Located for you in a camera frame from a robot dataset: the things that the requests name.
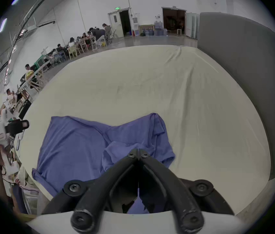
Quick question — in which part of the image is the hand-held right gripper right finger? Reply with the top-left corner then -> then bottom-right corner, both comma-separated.
139,149 -> 234,234

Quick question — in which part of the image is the grey padded headboard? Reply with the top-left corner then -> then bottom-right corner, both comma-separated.
197,12 -> 275,180

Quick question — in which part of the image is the group of people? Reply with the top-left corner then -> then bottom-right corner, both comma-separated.
0,23 -> 113,111

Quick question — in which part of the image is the blue shirt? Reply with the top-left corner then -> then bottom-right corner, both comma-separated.
31,113 -> 176,214

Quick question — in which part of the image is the row of tables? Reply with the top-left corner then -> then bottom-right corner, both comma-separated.
8,34 -> 109,121

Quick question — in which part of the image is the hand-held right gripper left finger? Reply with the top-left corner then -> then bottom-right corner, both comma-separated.
41,149 -> 138,233

